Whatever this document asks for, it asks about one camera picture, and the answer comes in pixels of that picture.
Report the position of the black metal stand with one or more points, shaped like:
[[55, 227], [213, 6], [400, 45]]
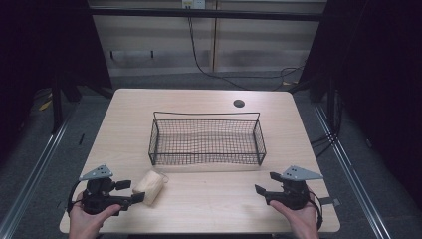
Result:
[[57, 106]]

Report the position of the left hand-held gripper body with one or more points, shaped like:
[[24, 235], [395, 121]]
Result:
[[96, 199]]

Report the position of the person's left hand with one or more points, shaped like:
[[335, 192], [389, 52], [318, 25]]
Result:
[[83, 224]]

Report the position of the metal floor rail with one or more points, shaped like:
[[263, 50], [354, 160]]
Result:
[[30, 179], [351, 176]]

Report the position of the dark curtain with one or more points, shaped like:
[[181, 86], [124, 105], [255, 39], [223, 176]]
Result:
[[375, 83], [40, 43]]

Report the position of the yellow floor object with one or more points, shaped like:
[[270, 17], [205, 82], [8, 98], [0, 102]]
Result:
[[45, 105]]

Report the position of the white wall outlet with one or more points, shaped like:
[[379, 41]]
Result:
[[193, 3]]

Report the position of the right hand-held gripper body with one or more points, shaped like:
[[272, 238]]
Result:
[[295, 195]]

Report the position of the black horizontal bar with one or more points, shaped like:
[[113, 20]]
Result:
[[199, 14]]

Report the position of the black table grommet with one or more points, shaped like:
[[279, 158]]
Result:
[[239, 103]]

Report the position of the person's right hand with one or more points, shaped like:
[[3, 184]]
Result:
[[303, 222]]

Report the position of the grey tape strip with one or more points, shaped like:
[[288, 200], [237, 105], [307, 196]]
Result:
[[330, 201]]

